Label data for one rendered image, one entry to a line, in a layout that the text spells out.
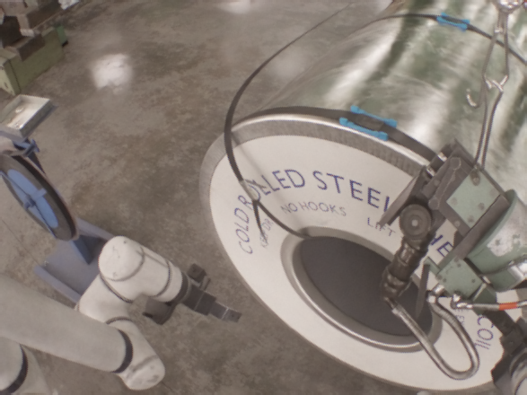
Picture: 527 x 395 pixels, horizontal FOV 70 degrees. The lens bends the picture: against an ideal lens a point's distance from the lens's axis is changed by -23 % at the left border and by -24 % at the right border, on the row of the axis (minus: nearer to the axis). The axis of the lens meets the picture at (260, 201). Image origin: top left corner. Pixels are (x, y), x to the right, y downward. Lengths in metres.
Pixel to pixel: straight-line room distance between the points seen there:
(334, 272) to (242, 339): 0.73
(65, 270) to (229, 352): 1.14
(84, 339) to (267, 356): 1.53
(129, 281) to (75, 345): 0.22
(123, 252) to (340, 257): 0.97
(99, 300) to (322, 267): 0.91
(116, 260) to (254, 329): 1.45
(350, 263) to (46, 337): 1.24
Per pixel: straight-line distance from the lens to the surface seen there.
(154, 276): 0.86
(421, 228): 0.76
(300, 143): 1.03
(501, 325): 0.83
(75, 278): 2.69
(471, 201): 0.71
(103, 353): 0.72
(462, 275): 0.76
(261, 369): 2.11
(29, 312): 0.61
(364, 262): 1.70
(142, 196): 2.91
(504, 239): 0.71
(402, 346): 1.49
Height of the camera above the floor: 1.95
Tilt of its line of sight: 47 degrees down
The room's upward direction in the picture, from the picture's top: 11 degrees counter-clockwise
